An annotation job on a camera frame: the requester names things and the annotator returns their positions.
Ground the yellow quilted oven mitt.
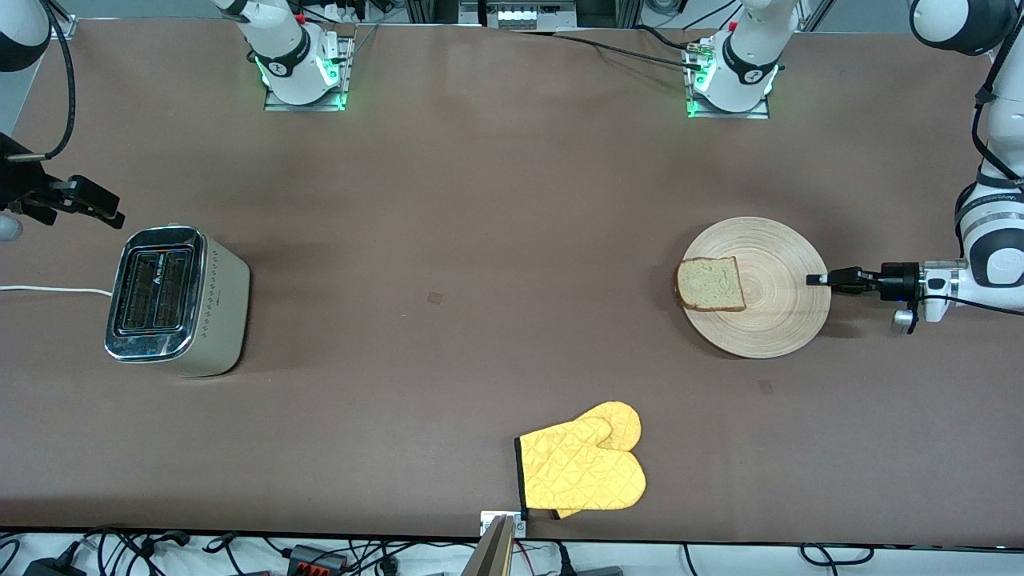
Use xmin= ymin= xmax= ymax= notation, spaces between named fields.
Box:
xmin=514 ymin=401 xmax=647 ymax=521

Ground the black looped floor cable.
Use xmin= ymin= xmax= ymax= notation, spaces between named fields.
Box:
xmin=800 ymin=544 xmax=874 ymax=566

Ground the slice of brown-crust bread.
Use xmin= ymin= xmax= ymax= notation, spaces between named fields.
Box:
xmin=675 ymin=256 xmax=747 ymax=313

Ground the black cable lying on table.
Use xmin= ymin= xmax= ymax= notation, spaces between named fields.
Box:
xmin=512 ymin=28 xmax=709 ymax=73

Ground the white power strip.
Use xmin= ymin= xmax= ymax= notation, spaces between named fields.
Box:
xmin=484 ymin=0 xmax=578 ymax=31

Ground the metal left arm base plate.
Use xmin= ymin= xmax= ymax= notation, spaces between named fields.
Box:
xmin=686 ymin=36 xmax=773 ymax=121

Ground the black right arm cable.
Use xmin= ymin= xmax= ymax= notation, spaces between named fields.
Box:
xmin=28 ymin=0 xmax=78 ymax=162

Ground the white toaster power cable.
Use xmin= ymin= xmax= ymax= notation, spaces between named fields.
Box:
xmin=0 ymin=284 xmax=113 ymax=298

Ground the silver two-slot toaster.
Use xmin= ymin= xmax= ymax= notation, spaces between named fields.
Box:
xmin=104 ymin=225 xmax=251 ymax=378

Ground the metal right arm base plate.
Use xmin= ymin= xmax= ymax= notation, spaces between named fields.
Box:
xmin=264 ymin=24 xmax=358 ymax=113

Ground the round light wooden plate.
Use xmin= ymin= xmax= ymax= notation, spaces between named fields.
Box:
xmin=680 ymin=217 xmax=830 ymax=359

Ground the small metal edge bracket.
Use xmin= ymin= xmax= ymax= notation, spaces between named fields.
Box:
xmin=480 ymin=510 xmax=527 ymax=538

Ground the wooden bar at table edge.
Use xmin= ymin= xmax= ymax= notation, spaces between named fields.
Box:
xmin=460 ymin=514 xmax=516 ymax=576

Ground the red and black connector block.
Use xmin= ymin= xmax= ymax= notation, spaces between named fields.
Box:
xmin=286 ymin=545 xmax=350 ymax=574

